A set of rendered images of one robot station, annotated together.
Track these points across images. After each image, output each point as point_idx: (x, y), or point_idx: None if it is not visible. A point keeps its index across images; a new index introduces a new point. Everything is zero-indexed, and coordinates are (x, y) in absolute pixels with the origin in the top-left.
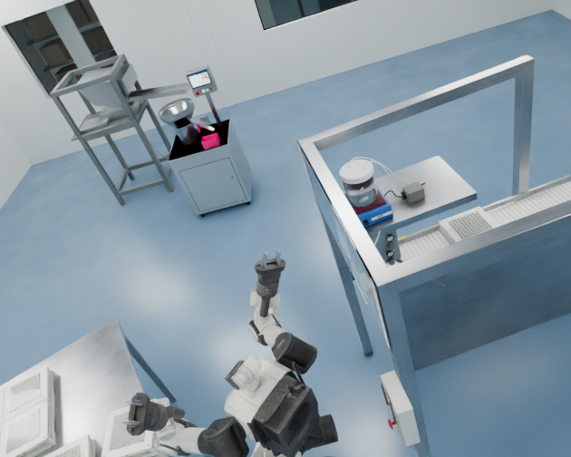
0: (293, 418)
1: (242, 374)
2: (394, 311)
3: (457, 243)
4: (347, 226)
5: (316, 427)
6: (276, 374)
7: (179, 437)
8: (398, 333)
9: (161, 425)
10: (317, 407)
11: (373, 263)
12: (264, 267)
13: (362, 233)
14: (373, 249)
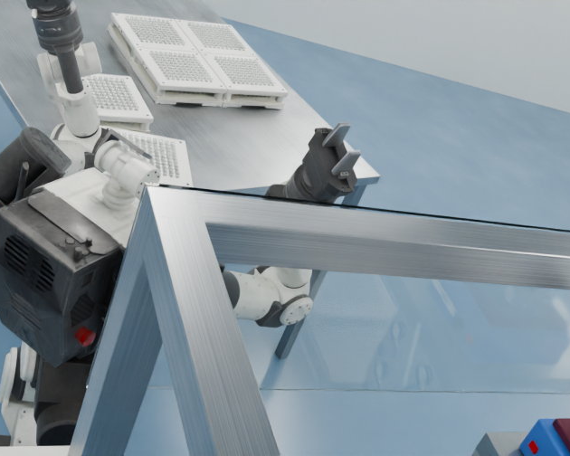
0: (23, 242)
1: (117, 154)
2: (123, 294)
3: (247, 371)
4: (384, 216)
5: (62, 391)
6: (125, 235)
7: (70, 140)
8: (103, 357)
9: (40, 36)
10: (62, 330)
11: (231, 207)
12: (321, 143)
13: (350, 227)
14: (280, 223)
